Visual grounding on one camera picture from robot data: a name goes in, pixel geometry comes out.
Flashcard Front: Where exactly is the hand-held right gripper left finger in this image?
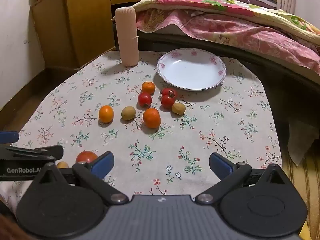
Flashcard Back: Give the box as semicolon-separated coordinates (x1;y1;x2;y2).
32;151;129;205

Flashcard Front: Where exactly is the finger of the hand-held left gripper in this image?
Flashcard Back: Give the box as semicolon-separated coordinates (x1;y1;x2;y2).
0;131;20;144
0;145;64;161

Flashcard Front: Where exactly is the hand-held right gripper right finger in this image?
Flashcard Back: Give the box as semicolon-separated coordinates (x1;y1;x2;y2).
209;152;288;205

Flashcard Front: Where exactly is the large red tomato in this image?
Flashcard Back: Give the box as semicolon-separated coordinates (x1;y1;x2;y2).
75;150;98;164

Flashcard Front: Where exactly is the medium orange mandarin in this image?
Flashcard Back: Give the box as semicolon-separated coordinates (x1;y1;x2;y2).
98;105;115;123

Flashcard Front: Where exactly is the large orange mandarin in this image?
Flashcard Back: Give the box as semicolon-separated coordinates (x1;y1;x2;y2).
143;108;161;129

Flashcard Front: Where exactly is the small red tomato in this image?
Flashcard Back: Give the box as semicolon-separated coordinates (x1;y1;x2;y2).
162;87;178;98
138;92;153;107
161;95;176;109

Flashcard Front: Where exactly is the small orange mandarin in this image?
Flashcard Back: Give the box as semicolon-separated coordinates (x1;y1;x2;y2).
141;81;156;95

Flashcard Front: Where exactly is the white floral plate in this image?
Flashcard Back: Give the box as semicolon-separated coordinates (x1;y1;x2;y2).
157;49;227;91

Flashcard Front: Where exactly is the floral tablecloth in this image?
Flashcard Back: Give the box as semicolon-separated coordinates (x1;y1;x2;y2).
0;50;283;205

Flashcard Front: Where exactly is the beige hanging cloth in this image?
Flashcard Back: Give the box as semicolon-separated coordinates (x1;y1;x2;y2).
287;121;314;166

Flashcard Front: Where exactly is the yellow striped cloth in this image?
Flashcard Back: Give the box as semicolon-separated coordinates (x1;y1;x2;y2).
282;147;320;238

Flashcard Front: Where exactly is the pink cylindrical roll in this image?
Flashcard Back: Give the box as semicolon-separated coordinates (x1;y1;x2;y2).
114;7;140;67

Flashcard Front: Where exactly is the wooden cabinet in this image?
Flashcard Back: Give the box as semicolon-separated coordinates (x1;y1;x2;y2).
30;0;168;70

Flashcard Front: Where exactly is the pink floral blanket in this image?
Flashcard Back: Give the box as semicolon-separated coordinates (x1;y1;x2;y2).
136;9;320;76

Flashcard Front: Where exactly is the dark bed frame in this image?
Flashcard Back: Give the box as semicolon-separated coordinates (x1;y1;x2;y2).
137;31;320;94

